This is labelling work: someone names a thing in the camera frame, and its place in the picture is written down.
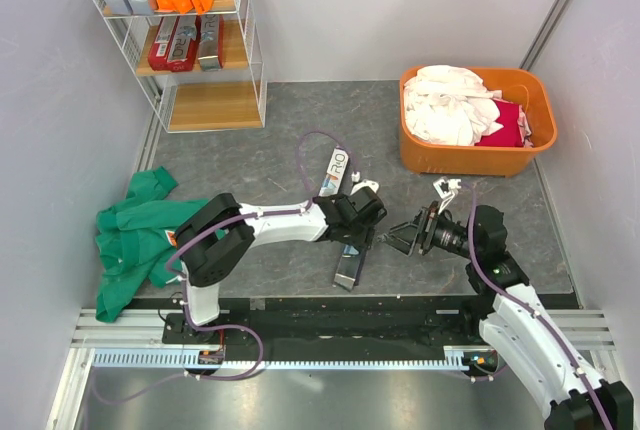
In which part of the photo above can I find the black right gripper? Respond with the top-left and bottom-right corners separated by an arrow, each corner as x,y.
376,200 -> 479,260

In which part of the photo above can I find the purple silver R&O box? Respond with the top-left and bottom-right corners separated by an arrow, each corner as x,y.
318,147 -> 349,197

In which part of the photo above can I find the purple silver toothpaste box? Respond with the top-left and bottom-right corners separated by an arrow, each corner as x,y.
333,245 -> 367,292

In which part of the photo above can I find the red silver r&o box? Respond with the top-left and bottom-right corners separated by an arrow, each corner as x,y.
197,14 -> 224,72
167,15 -> 199,73

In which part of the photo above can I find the red silver R&O box front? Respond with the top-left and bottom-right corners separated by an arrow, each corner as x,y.
167,15 -> 199,73

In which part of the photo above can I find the red barcode toothpaste box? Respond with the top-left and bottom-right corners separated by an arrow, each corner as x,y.
147,16 -> 178,71

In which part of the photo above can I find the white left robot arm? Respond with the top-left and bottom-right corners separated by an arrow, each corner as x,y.
167,181 -> 387,343

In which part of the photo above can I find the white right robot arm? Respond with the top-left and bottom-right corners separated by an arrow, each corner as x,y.
380,202 -> 634,429

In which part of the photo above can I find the orange plastic basin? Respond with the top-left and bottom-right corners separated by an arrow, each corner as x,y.
399,67 -> 557,177

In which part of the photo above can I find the white cloth in basin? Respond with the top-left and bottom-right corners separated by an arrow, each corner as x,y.
403,65 -> 503,146

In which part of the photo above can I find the red cloth in basin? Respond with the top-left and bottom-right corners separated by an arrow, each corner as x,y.
475,99 -> 533,148

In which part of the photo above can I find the green cloth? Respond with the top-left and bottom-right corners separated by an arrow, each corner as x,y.
95,166 -> 208,323

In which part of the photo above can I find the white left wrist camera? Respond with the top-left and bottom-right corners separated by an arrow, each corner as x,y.
350,171 -> 380,195

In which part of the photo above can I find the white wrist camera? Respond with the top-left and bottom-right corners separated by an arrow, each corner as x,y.
433,176 -> 462,214
350,171 -> 380,195

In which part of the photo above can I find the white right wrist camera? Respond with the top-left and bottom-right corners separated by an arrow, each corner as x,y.
433,176 -> 462,214

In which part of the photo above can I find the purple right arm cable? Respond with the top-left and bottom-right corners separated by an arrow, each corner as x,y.
462,182 -> 614,430

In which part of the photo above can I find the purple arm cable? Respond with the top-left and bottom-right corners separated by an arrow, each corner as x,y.
462,182 -> 614,430
164,130 -> 356,331

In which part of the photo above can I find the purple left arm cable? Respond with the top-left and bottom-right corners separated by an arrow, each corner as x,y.
164,130 -> 356,331

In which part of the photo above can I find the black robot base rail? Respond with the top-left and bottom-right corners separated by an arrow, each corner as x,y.
162,295 -> 493,362

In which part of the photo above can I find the white wire wooden shelf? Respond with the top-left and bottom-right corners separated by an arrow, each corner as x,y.
92,0 -> 267,133

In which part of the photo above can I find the aluminium cable duct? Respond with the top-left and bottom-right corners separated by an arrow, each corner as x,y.
92,346 -> 479,372

